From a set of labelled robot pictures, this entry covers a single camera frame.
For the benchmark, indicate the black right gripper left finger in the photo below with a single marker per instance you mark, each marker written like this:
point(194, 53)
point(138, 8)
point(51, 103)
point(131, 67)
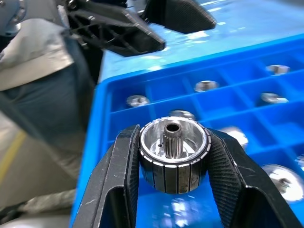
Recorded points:
point(107, 190)

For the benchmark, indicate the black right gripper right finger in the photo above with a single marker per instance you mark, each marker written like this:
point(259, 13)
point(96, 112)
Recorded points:
point(235, 194)

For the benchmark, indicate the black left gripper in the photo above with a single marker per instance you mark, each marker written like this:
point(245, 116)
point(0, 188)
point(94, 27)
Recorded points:
point(95, 3)

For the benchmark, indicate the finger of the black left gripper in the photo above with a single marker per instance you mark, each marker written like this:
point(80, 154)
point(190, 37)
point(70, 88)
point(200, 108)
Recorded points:
point(180, 16)

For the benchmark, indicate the blue plastic bin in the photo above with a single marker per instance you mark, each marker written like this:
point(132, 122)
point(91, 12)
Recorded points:
point(237, 111)

